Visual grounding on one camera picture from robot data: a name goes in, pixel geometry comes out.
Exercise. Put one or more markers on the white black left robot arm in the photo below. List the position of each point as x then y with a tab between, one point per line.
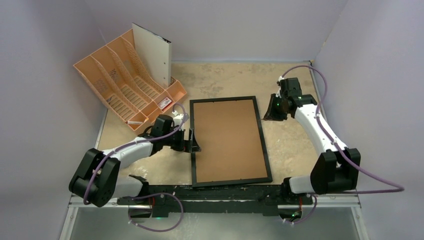
97	180

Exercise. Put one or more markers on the white binder board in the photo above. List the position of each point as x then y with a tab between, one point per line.
155	53

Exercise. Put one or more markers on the peach plastic file organizer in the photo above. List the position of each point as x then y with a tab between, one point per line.
117	76

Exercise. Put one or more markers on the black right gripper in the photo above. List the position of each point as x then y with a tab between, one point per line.
276	108

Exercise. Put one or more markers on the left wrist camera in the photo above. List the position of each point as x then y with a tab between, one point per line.
179	119

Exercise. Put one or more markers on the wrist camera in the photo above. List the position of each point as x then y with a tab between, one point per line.
281	82
179	119

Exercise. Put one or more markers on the black sunflower photo frame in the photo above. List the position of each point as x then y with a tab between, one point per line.
233	148

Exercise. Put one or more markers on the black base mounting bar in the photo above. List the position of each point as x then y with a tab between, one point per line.
268	200

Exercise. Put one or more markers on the small red white box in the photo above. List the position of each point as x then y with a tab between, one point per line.
164	103

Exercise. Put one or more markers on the red white marker pen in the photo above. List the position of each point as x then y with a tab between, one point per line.
134	122

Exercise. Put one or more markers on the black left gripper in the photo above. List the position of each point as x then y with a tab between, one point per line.
180	147

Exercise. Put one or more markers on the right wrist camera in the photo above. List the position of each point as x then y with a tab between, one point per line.
281	82

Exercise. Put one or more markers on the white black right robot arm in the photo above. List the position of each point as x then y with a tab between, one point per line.
331	172

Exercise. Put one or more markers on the aluminium rail frame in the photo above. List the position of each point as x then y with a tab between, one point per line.
336	170

